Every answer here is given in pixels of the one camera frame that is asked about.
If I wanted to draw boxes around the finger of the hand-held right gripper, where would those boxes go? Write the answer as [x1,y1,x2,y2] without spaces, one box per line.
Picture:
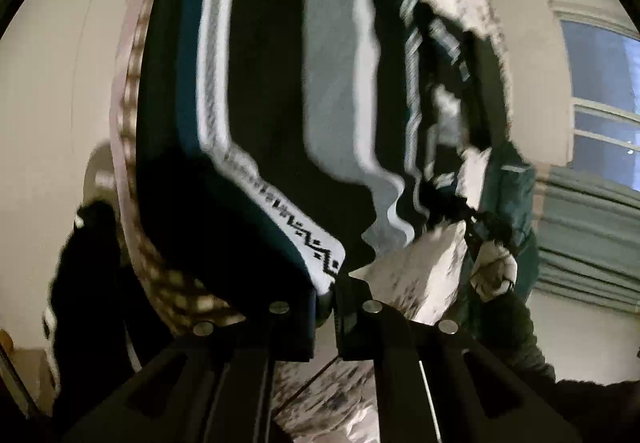
[425,195,473,229]

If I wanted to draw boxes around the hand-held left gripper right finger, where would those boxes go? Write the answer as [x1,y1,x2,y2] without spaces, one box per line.
[335,273,585,443]

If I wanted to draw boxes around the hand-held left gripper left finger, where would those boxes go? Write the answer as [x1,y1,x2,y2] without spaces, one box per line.
[65,280,335,443]

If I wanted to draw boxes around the striped knit sweater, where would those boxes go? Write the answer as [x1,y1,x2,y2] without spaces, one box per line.
[135,0,506,294]

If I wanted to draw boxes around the person's right hand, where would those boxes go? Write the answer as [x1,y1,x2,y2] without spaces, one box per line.
[470,243,518,299]

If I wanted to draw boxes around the dark green quilt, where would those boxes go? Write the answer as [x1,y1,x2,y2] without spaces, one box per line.
[480,143,541,274]

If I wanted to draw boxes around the floral bed blanket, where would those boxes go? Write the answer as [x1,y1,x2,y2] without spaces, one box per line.
[110,0,513,443]

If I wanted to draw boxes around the wide grey-green curtain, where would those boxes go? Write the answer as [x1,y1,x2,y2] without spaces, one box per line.
[530,163,640,314]

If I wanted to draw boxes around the window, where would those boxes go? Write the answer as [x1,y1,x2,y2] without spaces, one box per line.
[555,8,640,188]

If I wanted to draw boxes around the person's left slipper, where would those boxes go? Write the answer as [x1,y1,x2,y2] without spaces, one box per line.
[84,143,122,206]

